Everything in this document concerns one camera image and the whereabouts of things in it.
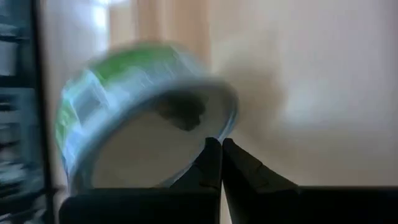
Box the black metal table frame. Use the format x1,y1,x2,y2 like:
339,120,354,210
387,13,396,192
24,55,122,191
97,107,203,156
29,0,54,224

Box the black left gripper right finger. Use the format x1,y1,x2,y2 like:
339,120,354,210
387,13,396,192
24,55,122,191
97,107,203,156
222,138,300,224

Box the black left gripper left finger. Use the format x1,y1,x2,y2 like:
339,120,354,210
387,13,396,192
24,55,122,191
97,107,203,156
167,137,223,224

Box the green-label silver tin can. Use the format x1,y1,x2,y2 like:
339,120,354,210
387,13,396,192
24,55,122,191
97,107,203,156
54,42,240,195

